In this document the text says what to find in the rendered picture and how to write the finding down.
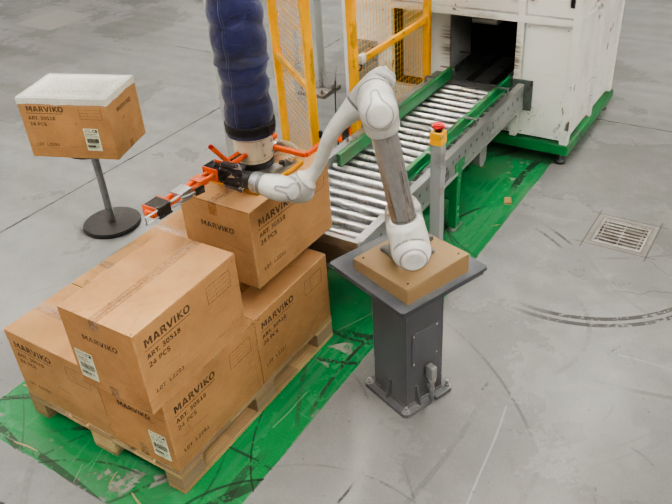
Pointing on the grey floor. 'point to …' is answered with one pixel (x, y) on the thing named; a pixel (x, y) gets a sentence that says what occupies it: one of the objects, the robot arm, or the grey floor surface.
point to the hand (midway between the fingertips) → (215, 171)
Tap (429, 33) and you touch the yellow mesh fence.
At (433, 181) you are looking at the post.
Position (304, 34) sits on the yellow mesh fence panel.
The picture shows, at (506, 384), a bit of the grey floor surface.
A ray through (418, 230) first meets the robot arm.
